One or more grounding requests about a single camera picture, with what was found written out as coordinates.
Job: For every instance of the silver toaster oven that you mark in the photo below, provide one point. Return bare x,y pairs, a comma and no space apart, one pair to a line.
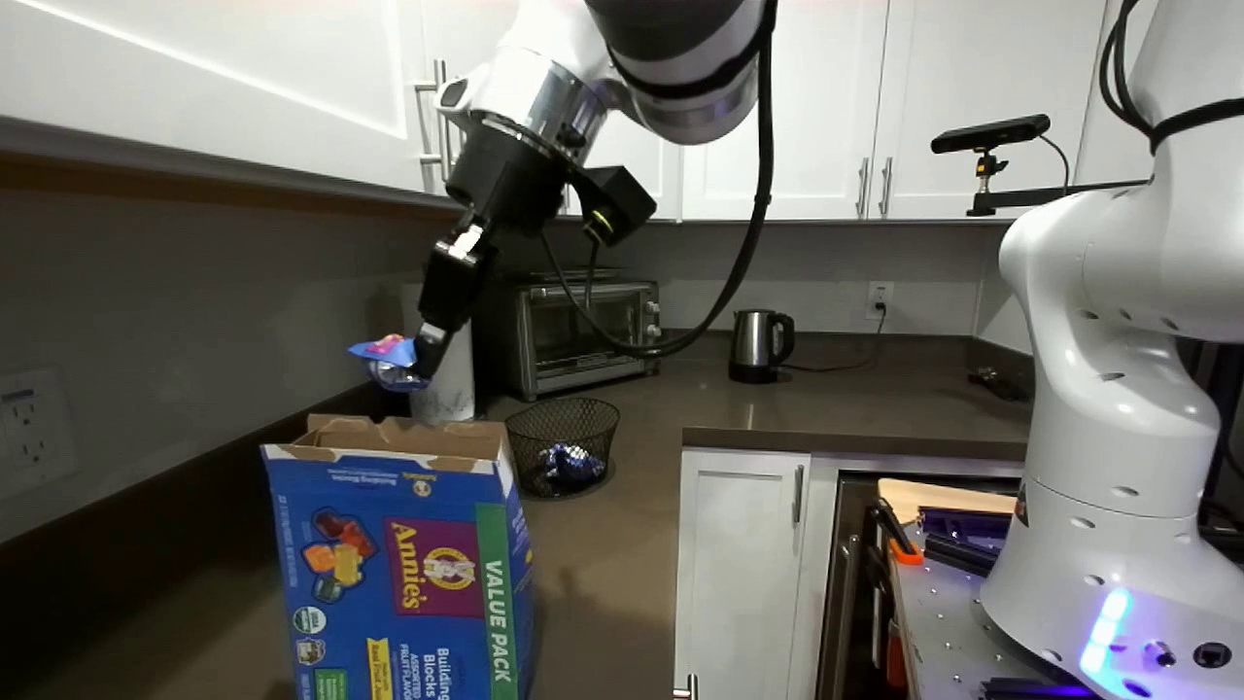
577,331

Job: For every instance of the small black device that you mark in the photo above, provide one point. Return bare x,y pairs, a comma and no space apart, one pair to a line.
997,384

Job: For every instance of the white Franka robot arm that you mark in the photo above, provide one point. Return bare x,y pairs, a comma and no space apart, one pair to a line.
1129,390

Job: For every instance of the blue Annie's snack box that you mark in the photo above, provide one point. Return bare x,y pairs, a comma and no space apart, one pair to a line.
391,569

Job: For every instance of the metal robot mounting table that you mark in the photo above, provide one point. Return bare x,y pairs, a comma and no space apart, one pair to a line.
947,622

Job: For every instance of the black camera on stand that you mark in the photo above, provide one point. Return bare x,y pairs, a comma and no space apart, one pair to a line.
994,134

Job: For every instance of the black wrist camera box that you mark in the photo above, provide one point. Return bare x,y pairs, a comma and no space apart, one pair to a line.
621,198

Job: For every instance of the wooden board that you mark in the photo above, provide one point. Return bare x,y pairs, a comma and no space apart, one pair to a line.
947,494

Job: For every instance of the white wall outlet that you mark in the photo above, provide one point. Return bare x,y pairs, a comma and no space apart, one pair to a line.
881,298
31,434

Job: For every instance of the small blue snack pack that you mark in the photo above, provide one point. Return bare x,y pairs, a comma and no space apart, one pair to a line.
391,355

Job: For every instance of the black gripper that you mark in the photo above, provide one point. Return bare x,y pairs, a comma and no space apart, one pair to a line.
505,178

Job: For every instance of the white lower cabinet door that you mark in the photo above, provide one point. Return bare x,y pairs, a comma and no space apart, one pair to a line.
739,569

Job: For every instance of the steel electric kettle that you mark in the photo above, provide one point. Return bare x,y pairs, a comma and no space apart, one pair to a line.
757,345

